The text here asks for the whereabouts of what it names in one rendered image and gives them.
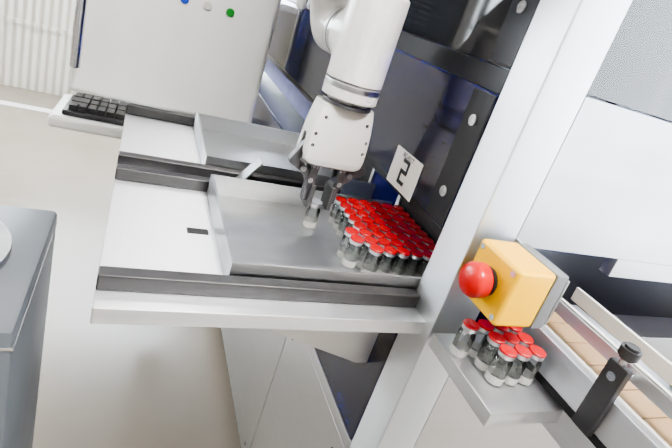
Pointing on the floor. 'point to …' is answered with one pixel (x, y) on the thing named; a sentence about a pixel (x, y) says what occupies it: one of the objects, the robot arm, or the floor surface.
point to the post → (508, 166)
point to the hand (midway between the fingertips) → (318, 193)
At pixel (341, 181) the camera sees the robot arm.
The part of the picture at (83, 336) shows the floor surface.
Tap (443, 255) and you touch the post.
